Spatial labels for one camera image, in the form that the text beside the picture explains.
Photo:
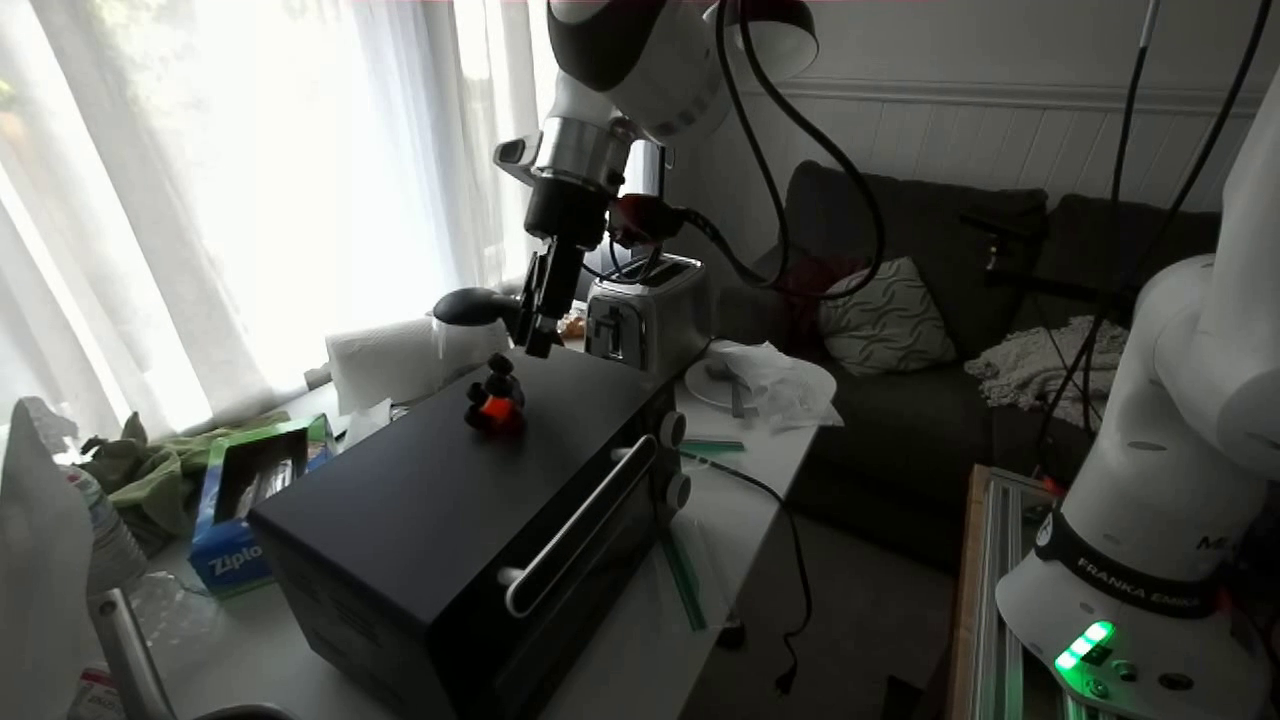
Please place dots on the light grey cushion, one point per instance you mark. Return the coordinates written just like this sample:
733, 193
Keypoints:
885, 316

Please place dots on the black wrist camera red mount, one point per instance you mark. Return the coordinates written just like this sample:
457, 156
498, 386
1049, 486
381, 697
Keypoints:
643, 221

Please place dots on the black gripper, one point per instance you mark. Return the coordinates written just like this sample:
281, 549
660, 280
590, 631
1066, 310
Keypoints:
563, 226

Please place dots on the clear zip bag green strip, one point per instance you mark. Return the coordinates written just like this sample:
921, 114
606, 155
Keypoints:
712, 445
686, 580

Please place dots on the white plastic bag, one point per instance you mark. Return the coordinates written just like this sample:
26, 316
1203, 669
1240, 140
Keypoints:
46, 572

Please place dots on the dark red cushion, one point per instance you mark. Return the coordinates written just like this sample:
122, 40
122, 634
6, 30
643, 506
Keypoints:
801, 300

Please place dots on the green and white box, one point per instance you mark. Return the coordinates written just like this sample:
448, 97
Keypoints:
144, 483

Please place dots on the black toaster oven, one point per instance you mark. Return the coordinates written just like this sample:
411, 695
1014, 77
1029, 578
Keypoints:
455, 533

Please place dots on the dark grey sofa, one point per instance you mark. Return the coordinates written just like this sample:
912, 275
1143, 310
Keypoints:
921, 442

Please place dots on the wooden workbench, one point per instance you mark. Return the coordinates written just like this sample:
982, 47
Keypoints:
960, 602

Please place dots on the white crumpled blanket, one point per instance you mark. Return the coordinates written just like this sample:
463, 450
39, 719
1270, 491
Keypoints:
1052, 367

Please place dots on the white foam block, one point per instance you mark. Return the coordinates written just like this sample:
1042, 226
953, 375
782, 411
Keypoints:
395, 360

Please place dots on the silver two-slot toaster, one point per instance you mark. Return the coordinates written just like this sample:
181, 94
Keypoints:
652, 312

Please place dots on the sheer white curtain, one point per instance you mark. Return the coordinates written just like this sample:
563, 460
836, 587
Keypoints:
243, 184

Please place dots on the blue Ziploc box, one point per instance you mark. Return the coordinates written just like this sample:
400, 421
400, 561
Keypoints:
224, 554

